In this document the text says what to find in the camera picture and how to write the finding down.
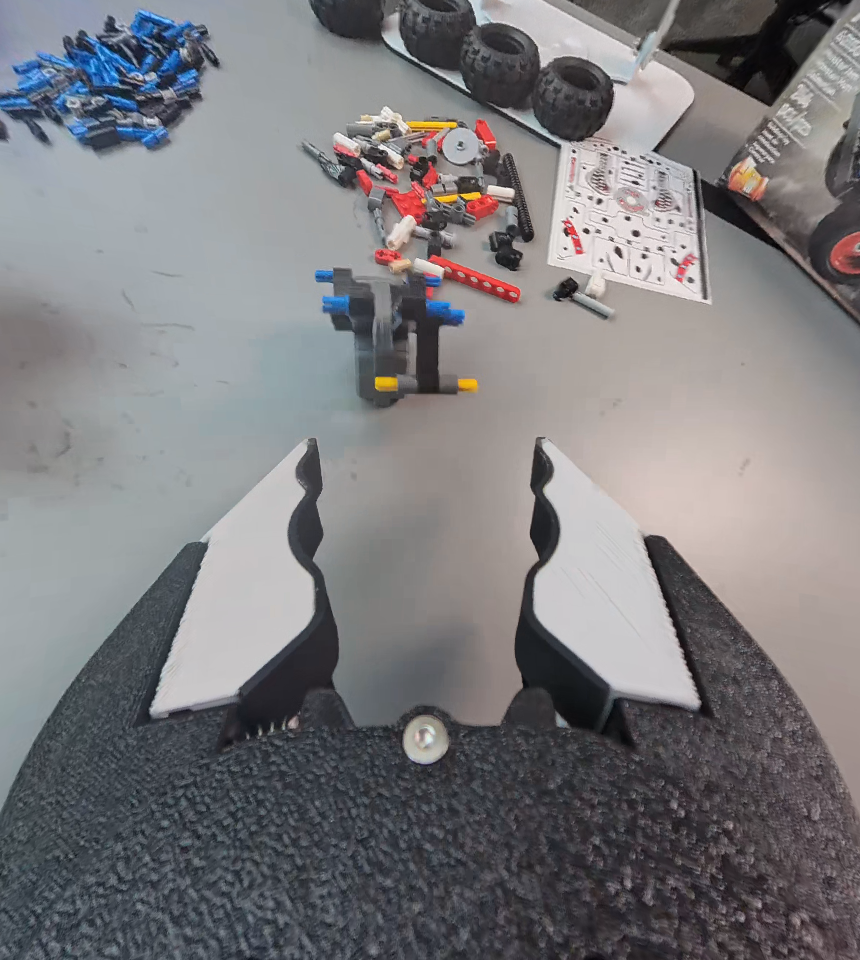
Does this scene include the black ribbed tube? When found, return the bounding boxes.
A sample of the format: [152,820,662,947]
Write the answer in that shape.
[501,152,537,243]

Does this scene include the dark toy set box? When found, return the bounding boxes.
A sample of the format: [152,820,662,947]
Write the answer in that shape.
[716,0,860,354]

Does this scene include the red holed beam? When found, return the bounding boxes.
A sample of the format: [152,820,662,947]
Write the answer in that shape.
[428,255,522,298]

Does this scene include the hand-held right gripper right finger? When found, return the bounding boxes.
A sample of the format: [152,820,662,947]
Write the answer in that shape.
[514,436,703,735]

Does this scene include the white booklet stand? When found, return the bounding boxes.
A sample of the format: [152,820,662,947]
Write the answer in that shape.
[381,0,695,151]

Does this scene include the grey axle with black bush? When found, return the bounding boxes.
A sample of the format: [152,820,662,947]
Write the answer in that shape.
[553,277,615,321]

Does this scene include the pile of mixed building pieces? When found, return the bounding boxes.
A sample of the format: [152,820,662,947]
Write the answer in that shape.
[302,107,537,275]

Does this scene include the black toy tyre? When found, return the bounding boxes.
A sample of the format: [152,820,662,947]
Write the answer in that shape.
[532,56,616,141]
[398,0,476,70]
[461,22,543,108]
[308,0,401,40]

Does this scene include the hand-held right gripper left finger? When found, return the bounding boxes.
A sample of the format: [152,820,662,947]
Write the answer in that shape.
[148,437,342,735]

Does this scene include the pile of blue black pins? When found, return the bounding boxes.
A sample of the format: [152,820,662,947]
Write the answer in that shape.
[0,9,221,151]

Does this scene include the partly built grey toy model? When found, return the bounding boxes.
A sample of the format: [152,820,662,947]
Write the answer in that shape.
[316,266,479,408]

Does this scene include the white sticker sheet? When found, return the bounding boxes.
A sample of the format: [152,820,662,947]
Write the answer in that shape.
[547,138,712,305]

